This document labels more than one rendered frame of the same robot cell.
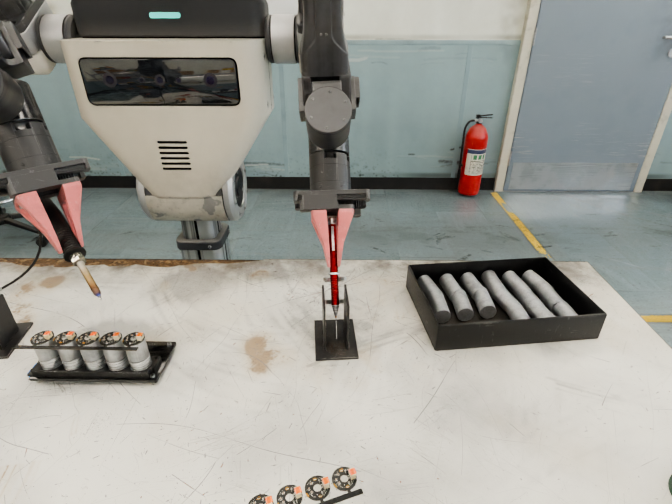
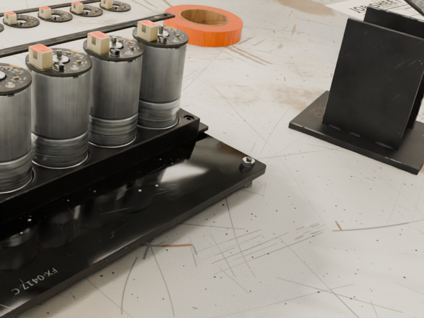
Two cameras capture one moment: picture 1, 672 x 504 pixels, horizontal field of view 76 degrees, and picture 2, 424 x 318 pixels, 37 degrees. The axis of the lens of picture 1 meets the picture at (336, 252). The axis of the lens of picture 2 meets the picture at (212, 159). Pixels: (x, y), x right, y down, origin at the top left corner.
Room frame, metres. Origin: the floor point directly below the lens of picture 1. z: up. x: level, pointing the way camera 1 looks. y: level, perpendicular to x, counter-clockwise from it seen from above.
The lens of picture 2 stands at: (0.58, 0.15, 0.91)
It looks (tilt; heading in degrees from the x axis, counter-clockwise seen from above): 30 degrees down; 124
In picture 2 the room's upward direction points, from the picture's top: 9 degrees clockwise
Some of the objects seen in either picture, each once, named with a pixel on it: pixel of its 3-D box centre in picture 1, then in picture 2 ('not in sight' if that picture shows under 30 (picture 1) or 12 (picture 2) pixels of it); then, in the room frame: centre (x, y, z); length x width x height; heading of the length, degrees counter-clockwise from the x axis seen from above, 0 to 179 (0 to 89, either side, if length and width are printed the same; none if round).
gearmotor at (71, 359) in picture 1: (71, 352); (110, 100); (0.40, 0.33, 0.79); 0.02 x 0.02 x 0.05
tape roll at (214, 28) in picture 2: not in sight; (202, 24); (0.30, 0.52, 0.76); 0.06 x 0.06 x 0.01
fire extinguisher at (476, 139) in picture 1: (474, 154); not in sight; (2.91, -0.96, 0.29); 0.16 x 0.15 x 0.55; 89
